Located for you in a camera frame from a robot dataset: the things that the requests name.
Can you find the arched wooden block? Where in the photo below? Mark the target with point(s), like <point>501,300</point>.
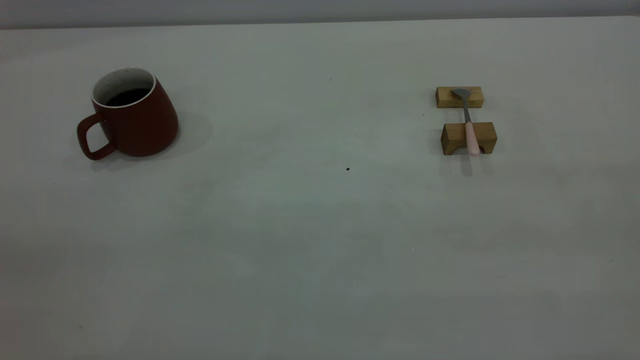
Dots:
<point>452,135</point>

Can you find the flat rectangular wooden block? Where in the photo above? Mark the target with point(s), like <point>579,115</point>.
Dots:
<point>445,97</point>

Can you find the red ceramic cup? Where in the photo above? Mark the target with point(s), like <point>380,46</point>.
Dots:
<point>142,125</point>

